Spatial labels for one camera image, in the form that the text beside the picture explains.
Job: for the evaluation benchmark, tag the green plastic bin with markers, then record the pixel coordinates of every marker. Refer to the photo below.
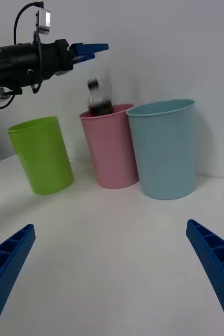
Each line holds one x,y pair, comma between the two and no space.
42,157

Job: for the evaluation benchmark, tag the clear bottle with black cap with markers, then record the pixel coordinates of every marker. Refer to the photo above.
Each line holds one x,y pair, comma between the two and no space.
99,94

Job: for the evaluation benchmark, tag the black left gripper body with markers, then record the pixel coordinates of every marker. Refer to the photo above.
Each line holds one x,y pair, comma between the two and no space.
55,59

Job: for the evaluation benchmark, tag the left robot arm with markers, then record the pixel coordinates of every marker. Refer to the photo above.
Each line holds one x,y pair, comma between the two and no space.
14,65

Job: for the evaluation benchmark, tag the pale blue plastic bin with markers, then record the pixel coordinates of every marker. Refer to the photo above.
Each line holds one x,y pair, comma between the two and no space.
166,155

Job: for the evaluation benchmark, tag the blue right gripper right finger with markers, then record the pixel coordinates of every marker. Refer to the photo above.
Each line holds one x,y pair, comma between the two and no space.
216,265

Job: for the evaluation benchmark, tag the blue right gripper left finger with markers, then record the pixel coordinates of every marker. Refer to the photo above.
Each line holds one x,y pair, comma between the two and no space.
6,267

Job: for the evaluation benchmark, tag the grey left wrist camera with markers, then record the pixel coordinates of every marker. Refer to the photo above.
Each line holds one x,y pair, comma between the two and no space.
44,22

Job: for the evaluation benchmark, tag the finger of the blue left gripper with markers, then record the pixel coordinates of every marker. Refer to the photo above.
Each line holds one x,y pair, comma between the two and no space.
84,57
93,47

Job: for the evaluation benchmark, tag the pink plastic bin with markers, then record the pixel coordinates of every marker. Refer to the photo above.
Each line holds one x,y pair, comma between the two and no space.
111,152

